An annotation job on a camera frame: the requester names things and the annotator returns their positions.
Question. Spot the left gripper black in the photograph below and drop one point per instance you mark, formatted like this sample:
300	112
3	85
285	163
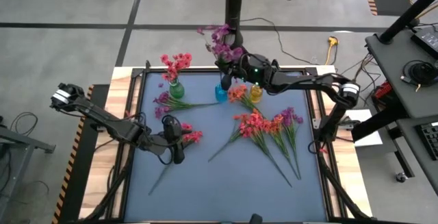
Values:
174	129

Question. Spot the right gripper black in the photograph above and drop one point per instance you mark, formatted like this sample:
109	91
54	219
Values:
256	68

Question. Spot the pink artificial flower bunch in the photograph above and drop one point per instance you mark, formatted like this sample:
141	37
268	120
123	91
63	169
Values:
195	137
253	128
176	64

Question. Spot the purple artificial flower bunch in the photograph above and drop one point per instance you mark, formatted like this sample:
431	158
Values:
290	115
178	105
222	49

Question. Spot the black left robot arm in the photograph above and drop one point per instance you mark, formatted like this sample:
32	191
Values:
102	121

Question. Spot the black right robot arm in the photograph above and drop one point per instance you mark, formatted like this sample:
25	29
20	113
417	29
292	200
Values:
308	81

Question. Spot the blue glass vase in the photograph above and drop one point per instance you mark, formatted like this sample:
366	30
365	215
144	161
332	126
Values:
220	96

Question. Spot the yellow glass vase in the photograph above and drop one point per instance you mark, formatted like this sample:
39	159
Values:
256	95

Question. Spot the green glass vase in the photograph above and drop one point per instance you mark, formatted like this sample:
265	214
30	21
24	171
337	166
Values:
177	91

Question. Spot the blue table mat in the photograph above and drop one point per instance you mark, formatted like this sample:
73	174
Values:
222	200

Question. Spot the black plate with hazard stripes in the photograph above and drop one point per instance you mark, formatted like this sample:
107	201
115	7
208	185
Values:
82	189

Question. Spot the red box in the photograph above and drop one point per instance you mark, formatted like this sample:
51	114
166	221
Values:
383	91

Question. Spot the white sheet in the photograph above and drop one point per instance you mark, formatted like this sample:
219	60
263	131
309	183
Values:
371	138

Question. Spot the grey side desk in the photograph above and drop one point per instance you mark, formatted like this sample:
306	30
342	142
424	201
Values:
390	56

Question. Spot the grey stand leg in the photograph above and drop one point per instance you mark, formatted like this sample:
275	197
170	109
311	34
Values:
20	140

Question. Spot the black slanted pole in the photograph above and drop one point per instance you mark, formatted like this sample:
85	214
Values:
407	15

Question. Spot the black caster wheel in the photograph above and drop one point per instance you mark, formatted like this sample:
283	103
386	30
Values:
402	177

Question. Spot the black keyboard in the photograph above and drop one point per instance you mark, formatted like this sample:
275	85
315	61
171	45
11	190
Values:
429	140

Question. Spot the black aluminium table frame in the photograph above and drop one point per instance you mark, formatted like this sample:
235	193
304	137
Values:
311	71

